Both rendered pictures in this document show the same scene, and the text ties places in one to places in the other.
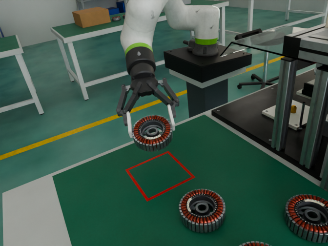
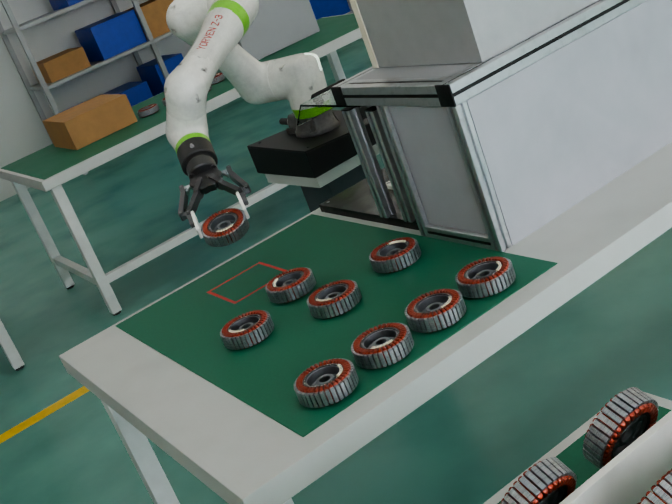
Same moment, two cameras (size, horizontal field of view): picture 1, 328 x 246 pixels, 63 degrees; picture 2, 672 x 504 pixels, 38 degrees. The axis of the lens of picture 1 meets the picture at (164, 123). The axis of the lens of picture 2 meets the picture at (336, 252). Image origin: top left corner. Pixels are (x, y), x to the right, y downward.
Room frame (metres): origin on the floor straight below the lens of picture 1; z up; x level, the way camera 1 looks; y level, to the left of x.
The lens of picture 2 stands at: (-1.61, -0.15, 1.56)
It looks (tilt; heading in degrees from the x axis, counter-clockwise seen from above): 20 degrees down; 359
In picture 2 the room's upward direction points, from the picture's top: 21 degrees counter-clockwise
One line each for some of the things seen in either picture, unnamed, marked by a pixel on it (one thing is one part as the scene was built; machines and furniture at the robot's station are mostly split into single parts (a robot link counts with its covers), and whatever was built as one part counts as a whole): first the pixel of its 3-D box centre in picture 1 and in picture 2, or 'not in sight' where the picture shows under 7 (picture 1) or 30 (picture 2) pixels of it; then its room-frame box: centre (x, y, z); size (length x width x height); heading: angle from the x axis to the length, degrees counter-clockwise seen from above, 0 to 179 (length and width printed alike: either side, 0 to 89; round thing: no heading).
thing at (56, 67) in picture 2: not in sight; (60, 65); (6.91, 1.30, 0.87); 0.40 x 0.36 x 0.17; 25
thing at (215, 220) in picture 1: (202, 209); (290, 285); (0.45, -0.06, 0.77); 0.11 x 0.11 x 0.04
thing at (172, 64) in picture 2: (125, 8); (165, 75); (7.24, 0.56, 0.43); 0.42 x 0.28 x 0.30; 27
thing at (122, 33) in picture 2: not in sight; (110, 36); (7.11, 0.84, 0.92); 0.42 x 0.42 x 0.29; 26
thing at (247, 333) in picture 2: not in sight; (247, 329); (0.30, 0.05, 0.77); 0.11 x 0.11 x 0.04
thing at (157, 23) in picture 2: not in sight; (153, 18); (7.30, 0.46, 0.92); 0.40 x 0.36 x 0.28; 25
